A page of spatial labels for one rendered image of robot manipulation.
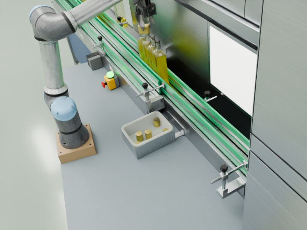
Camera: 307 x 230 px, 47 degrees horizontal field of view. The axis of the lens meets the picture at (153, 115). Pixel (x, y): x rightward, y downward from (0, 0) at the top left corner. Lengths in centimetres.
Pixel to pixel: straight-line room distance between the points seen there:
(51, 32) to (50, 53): 18
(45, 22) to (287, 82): 106
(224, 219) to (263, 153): 65
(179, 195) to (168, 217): 12
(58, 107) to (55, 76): 15
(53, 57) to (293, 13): 124
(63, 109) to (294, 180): 113
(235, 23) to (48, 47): 82
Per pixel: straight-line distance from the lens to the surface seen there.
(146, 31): 191
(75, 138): 179
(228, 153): 154
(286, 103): 78
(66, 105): 172
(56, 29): 153
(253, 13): 139
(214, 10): 155
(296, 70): 72
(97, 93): 222
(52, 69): 174
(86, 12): 154
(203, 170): 168
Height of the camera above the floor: 206
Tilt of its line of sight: 41 degrees down
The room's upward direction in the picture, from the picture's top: 9 degrees counter-clockwise
